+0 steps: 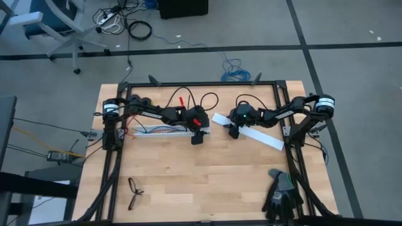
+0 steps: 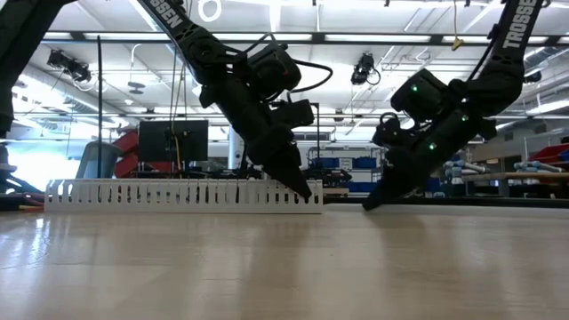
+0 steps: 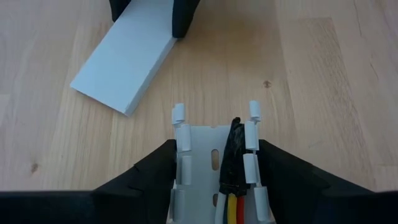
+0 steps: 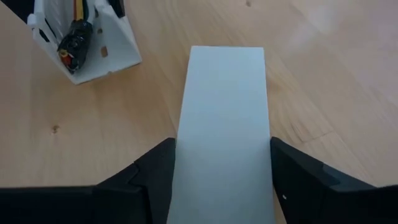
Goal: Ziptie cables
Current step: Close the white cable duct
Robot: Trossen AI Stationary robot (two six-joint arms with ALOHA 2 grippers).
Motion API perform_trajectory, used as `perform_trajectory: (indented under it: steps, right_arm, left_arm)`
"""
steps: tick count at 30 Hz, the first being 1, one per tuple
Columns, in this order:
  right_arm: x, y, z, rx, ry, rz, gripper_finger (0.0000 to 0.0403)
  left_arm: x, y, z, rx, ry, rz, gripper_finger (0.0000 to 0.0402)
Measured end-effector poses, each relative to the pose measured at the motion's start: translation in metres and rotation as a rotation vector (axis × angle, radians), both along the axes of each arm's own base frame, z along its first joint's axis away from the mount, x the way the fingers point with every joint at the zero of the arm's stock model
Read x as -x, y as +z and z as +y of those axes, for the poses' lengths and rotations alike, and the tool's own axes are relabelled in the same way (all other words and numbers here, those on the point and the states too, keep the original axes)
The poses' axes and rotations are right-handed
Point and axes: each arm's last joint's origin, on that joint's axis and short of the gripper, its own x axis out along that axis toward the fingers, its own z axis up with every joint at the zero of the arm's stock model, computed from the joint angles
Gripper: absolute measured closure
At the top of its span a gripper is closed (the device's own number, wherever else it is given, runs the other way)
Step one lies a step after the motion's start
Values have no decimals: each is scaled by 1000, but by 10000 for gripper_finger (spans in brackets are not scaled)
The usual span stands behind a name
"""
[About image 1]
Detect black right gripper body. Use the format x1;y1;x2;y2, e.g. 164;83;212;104
226;103;261;140

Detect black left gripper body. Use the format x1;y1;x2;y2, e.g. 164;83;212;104
185;105;210;146

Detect white duct cover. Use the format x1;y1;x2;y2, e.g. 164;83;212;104
210;112;285;152

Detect white slotted cable duct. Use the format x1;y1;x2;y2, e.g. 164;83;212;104
133;124;210;139

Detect blue cable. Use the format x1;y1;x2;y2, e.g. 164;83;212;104
220;57;252;83
140;126;189;134

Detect black eyeglasses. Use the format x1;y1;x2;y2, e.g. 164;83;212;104
126;176;146;212

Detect black grey work glove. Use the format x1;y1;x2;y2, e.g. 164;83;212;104
261;168;305;223

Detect black box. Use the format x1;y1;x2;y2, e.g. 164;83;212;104
156;0;210;20

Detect white power strip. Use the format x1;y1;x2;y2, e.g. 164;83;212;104
96;8;122;26

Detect black power adapter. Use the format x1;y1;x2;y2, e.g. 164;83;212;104
46;149;71;163

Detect white office chair blue seat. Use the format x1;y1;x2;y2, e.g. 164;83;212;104
0;0;111;75

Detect black side table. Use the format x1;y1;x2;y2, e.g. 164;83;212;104
0;163;80;226

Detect dark grey panel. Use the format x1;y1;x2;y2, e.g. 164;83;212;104
0;95;18;164

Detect black right camera cable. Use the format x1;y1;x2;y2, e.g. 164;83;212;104
235;93;269;110

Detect black camera cable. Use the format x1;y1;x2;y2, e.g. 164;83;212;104
235;93;269;110
164;86;220;113

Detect black left camera cable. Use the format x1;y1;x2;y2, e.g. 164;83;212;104
164;86;220;113

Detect black aluminium table frame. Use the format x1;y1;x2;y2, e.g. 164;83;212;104
71;73;345;226

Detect blue coiled cable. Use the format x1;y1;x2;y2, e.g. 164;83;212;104
220;57;252;83

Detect grey metal mounting bracket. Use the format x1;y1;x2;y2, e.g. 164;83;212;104
309;123;328;135
80;129;106;141

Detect black corrugated cable conduit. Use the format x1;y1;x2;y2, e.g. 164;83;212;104
290;166;340;219
75;147;123;223

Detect black coiled cable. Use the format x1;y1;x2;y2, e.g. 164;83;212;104
128;19;154;41

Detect long yellow cord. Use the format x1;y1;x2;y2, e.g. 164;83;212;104
11;125;86;158

